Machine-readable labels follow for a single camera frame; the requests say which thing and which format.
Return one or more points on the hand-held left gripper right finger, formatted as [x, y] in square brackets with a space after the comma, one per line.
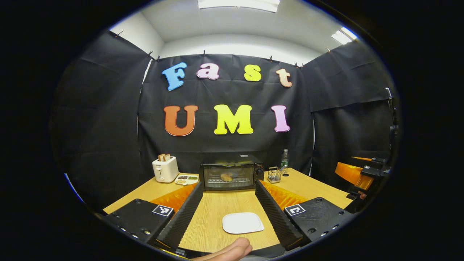
[277, 217]

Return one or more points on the white square plate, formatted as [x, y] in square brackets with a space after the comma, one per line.
[243, 223]

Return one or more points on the white toaster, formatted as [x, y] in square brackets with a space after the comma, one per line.
[165, 170]

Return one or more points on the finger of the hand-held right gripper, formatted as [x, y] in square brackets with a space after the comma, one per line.
[366, 159]
[353, 174]

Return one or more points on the white spoon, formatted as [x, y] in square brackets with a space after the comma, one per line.
[282, 168]

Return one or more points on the green water bottle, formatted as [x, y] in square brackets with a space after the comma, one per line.
[285, 161]

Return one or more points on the clear ribbed glass cup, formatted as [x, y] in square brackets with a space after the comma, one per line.
[274, 175]

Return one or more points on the white divided snack tray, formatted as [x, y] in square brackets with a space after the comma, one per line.
[186, 179]

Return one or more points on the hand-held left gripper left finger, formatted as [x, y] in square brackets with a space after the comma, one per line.
[183, 217]

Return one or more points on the golden croissant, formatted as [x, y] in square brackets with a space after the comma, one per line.
[227, 177]

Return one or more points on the ceiling light panel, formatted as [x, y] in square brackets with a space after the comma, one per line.
[239, 4]
[342, 36]

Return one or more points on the black backdrop cloth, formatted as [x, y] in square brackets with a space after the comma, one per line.
[232, 92]

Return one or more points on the black electric oven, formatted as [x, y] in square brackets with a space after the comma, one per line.
[232, 159]

